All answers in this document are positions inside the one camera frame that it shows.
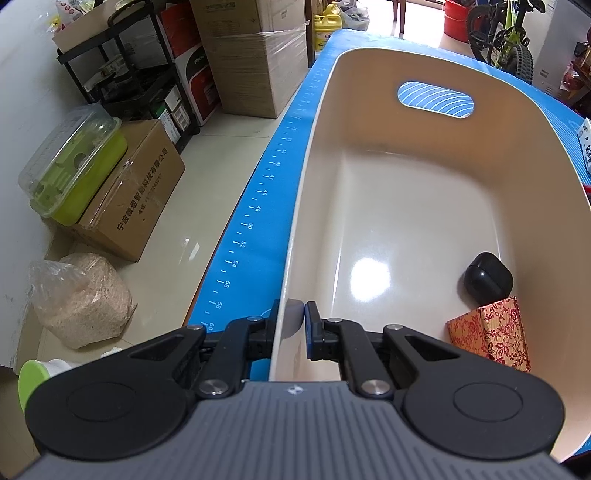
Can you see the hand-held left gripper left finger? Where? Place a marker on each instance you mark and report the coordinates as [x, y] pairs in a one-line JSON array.
[[263, 330]]

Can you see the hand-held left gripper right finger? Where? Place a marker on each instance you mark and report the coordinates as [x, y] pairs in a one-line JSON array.
[[310, 332]]

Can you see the cream plastic storage bin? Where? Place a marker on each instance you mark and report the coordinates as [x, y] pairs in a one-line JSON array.
[[392, 207]]

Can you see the blue ruled mat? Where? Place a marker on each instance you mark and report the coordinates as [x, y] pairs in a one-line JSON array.
[[258, 221]]

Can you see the brown printed cardboard box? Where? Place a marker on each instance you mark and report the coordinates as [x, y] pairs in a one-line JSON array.
[[138, 203]]

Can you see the clear bag of grain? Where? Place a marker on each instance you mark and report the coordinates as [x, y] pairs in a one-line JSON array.
[[83, 300]]

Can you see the red floral gift box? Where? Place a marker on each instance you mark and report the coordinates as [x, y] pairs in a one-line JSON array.
[[494, 332]]

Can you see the black earbuds case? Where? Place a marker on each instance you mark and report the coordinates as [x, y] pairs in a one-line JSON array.
[[487, 279]]

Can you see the small white green box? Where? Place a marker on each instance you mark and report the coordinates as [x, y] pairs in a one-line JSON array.
[[173, 113]]

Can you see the green lidded white container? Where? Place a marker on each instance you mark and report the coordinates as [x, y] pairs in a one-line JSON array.
[[32, 376]]

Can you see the green container with clear lid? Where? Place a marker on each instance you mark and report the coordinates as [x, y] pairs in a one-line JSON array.
[[83, 175]]

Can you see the white red appliance carton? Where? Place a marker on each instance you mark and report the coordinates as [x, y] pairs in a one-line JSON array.
[[201, 87]]

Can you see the large wrapped cardboard box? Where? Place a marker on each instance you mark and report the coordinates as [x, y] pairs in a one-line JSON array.
[[258, 69]]

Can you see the black shelf rack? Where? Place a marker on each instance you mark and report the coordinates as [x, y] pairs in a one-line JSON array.
[[138, 92]]

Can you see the yellow plastic jug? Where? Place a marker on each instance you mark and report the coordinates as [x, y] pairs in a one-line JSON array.
[[327, 27]]

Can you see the grey plastic bag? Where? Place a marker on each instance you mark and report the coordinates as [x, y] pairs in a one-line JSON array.
[[354, 17]]

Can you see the flat labelled cardboard box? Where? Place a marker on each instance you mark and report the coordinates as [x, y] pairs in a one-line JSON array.
[[221, 14]]

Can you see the white tissue packet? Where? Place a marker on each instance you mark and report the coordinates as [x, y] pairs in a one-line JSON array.
[[586, 145]]

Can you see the red bucket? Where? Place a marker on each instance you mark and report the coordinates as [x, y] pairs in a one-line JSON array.
[[457, 18]]

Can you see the green black bicycle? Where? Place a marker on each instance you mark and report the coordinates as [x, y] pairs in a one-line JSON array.
[[505, 44]]

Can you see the open cardboard box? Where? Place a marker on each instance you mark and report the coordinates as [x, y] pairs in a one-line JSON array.
[[92, 25]]

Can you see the red packaged goods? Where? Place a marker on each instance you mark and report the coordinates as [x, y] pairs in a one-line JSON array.
[[577, 78]]

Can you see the white printed packet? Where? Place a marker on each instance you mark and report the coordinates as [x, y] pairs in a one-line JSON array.
[[69, 10]]

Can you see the white cabinet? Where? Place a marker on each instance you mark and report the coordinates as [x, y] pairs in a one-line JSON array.
[[561, 37]]

